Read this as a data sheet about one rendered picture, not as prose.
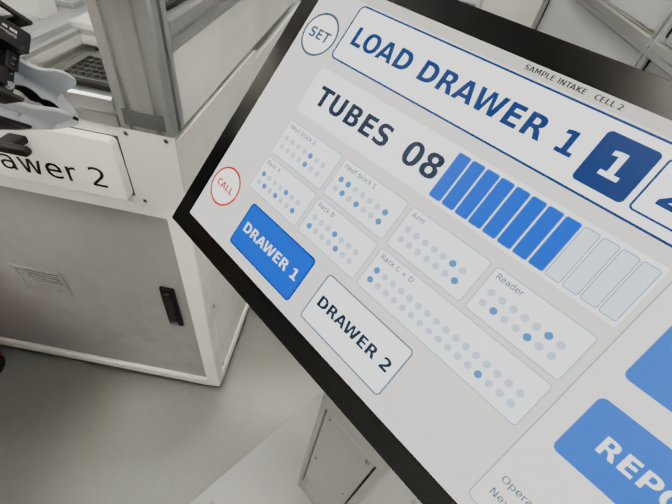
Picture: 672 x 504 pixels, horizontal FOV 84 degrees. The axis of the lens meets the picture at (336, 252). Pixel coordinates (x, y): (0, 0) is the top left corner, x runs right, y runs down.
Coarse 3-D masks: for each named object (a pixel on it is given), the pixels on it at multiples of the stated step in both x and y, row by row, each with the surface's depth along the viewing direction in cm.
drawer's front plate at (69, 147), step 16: (64, 128) 55; (32, 144) 57; (48, 144) 56; (64, 144) 56; (80, 144) 56; (96, 144) 55; (112, 144) 55; (0, 160) 60; (16, 160) 60; (32, 160) 59; (48, 160) 59; (64, 160) 58; (80, 160) 58; (96, 160) 57; (112, 160) 57; (16, 176) 62; (32, 176) 62; (48, 176) 61; (64, 176) 61; (80, 176) 60; (96, 176) 60; (112, 176) 59; (96, 192) 62; (112, 192) 62; (128, 192) 62
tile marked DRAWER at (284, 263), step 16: (256, 208) 36; (240, 224) 37; (256, 224) 36; (272, 224) 35; (240, 240) 36; (256, 240) 36; (272, 240) 35; (288, 240) 34; (256, 256) 35; (272, 256) 34; (288, 256) 34; (304, 256) 33; (272, 272) 34; (288, 272) 33; (304, 272) 33; (288, 288) 33
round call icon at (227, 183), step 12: (228, 168) 38; (216, 180) 39; (228, 180) 38; (240, 180) 37; (204, 192) 40; (216, 192) 39; (228, 192) 38; (240, 192) 37; (216, 204) 38; (228, 204) 38
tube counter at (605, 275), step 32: (416, 128) 29; (416, 160) 29; (448, 160) 28; (480, 160) 27; (448, 192) 28; (480, 192) 27; (512, 192) 26; (480, 224) 26; (512, 224) 25; (544, 224) 25; (576, 224) 24; (512, 256) 25; (544, 256) 24; (576, 256) 24; (608, 256) 23; (640, 256) 22; (576, 288) 23; (608, 288) 23; (640, 288) 22; (608, 320) 22
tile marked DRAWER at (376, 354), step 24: (336, 288) 31; (312, 312) 32; (336, 312) 31; (360, 312) 30; (336, 336) 31; (360, 336) 30; (384, 336) 29; (360, 360) 29; (384, 360) 28; (408, 360) 28; (384, 384) 28
